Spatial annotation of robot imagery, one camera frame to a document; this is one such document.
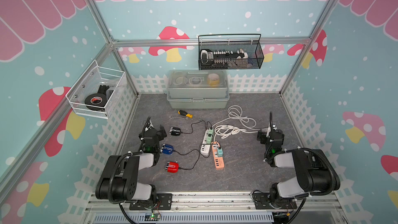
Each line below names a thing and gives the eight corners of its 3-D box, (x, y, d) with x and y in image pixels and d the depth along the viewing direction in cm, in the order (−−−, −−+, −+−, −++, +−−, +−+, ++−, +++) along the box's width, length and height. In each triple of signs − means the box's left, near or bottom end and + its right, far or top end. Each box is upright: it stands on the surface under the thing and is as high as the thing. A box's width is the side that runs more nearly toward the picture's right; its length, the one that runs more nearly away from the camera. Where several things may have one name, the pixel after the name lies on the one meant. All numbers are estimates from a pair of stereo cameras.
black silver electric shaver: (169, 136, 99) (168, 133, 97) (170, 129, 103) (169, 126, 100) (180, 136, 99) (180, 133, 97) (181, 129, 103) (180, 126, 100)
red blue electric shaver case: (165, 172, 85) (164, 171, 83) (167, 163, 88) (166, 161, 86) (178, 172, 85) (177, 171, 83) (179, 163, 88) (178, 161, 86)
